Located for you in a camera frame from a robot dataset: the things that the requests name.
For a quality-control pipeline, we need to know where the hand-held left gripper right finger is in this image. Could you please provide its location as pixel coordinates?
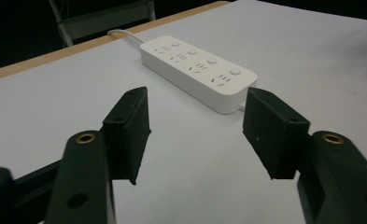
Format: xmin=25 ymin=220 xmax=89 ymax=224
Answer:
xmin=242 ymin=86 xmax=367 ymax=224

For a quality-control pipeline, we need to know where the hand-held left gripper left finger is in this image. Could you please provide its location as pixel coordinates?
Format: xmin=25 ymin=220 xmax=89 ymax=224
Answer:
xmin=44 ymin=86 xmax=152 ymax=224

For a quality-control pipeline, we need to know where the white power strip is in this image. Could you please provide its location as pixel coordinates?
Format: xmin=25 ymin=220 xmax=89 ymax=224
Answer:
xmin=139 ymin=35 xmax=258 ymax=115

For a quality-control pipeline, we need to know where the grey metal chair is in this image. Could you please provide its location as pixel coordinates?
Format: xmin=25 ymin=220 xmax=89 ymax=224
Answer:
xmin=48 ymin=0 xmax=157 ymax=49

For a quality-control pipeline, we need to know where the white power strip cable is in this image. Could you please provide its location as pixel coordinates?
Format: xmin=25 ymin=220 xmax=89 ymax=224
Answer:
xmin=106 ymin=28 xmax=146 ymax=44

